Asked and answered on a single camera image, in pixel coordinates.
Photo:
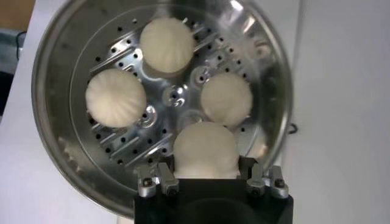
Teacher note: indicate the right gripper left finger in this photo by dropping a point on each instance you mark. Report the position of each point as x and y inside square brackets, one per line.
[146, 185]

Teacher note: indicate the white steamed baozi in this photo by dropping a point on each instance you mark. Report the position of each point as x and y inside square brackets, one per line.
[167, 45]
[227, 99]
[205, 149]
[115, 97]

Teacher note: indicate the steel steamer basket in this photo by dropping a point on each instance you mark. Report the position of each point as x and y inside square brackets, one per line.
[61, 91]

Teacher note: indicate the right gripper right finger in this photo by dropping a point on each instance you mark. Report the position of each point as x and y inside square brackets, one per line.
[256, 179]

